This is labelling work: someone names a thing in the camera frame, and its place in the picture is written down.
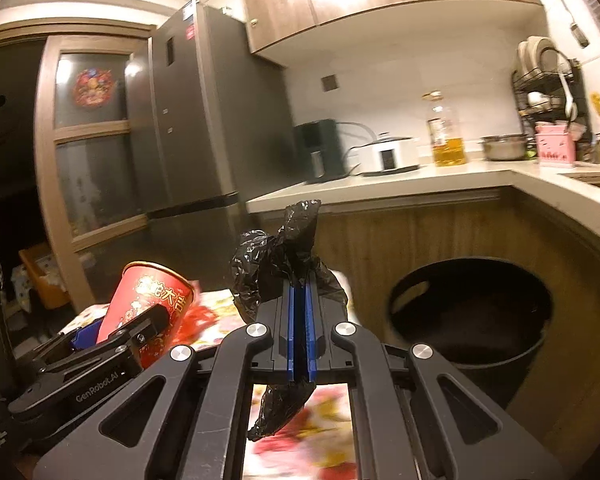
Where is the steel bowl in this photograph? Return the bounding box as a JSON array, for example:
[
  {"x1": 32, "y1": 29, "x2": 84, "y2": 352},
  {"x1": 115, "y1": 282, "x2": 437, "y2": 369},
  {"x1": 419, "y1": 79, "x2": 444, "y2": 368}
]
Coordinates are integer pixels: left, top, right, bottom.
[{"x1": 480, "y1": 133, "x2": 527, "y2": 162}]

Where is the hanging spatula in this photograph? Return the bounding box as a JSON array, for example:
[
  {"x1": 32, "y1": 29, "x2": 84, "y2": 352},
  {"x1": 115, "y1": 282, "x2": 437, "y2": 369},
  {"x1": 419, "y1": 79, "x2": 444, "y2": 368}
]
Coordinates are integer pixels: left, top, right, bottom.
[{"x1": 559, "y1": 0, "x2": 590, "y2": 49}]

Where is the cooking oil bottle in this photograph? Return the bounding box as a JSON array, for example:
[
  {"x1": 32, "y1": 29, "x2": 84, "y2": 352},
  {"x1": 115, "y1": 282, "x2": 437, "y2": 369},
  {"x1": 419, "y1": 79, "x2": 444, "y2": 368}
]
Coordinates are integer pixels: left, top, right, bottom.
[{"x1": 422, "y1": 90, "x2": 467, "y2": 167}]

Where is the wooden lower cabinet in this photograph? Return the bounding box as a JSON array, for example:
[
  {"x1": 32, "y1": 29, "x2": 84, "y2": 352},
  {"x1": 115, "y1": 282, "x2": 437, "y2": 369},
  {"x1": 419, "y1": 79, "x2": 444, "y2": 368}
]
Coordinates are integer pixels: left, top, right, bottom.
[{"x1": 315, "y1": 186, "x2": 600, "y2": 479}]

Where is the pink utensil holder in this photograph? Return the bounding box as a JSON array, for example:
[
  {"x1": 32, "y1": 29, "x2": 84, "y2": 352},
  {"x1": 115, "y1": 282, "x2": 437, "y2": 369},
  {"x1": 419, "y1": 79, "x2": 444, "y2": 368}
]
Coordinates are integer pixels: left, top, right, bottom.
[{"x1": 535, "y1": 124, "x2": 576, "y2": 166}]

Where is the white rice cooker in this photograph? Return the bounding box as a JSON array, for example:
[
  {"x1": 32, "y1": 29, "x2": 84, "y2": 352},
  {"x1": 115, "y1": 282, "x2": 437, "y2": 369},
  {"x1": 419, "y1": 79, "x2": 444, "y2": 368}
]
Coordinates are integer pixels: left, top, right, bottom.
[{"x1": 356, "y1": 132, "x2": 419, "y2": 177}]

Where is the black air fryer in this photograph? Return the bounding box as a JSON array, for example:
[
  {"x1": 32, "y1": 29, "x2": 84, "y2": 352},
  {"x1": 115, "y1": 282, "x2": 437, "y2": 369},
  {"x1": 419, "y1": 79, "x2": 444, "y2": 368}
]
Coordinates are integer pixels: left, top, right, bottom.
[{"x1": 294, "y1": 119, "x2": 347, "y2": 183}]

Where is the glass sliding door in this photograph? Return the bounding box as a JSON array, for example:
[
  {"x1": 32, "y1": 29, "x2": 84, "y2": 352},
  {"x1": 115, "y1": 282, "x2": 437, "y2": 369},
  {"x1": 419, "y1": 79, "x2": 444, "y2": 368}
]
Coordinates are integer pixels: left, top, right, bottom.
[{"x1": 34, "y1": 35, "x2": 149, "y2": 311}]

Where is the black plastic bag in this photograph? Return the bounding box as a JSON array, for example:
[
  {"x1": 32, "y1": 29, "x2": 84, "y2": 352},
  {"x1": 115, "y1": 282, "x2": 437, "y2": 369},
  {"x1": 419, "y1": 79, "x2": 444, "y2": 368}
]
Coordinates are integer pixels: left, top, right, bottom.
[{"x1": 230, "y1": 200, "x2": 348, "y2": 442}]

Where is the black dish rack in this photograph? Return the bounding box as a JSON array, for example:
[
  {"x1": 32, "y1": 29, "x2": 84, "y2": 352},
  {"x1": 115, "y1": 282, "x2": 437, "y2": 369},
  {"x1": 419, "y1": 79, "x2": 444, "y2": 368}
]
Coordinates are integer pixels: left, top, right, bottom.
[{"x1": 510, "y1": 36, "x2": 593, "y2": 160}]

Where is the black round trash bin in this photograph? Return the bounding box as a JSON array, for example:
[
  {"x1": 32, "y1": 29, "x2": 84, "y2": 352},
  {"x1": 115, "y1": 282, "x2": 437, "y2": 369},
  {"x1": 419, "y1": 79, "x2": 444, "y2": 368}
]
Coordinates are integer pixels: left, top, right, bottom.
[{"x1": 387, "y1": 257, "x2": 554, "y2": 408}]

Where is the red paper cup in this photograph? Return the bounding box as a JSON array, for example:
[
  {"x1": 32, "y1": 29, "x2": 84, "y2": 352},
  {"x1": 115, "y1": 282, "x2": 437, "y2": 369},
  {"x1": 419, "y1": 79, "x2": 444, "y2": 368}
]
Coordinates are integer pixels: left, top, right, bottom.
[{"x1": 97, "y1": 261, "x2": 199, "y2": 370}]

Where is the grey refrigerator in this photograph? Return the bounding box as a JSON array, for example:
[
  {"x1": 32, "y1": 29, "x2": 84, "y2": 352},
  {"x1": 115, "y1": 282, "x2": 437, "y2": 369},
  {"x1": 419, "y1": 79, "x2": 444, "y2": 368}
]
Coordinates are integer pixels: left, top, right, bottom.
[{"x1": 125, "y1": 1, "x2": 301, "y2": 290}]

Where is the red door decoration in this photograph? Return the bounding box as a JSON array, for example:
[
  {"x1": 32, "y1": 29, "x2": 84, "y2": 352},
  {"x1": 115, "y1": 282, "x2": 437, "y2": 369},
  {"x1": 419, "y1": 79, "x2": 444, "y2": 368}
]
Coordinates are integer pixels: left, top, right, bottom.
[{"x1": 72, "y1": 68, "x2": 114, "y2": 110}]

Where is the floral tablecloth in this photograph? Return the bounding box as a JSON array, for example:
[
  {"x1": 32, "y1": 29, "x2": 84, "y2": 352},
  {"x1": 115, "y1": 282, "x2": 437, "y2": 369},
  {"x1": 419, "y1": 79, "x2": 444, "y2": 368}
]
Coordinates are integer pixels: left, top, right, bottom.
[{"x1": 59, "y1": 268, "x2": 361, "y2": 480}]

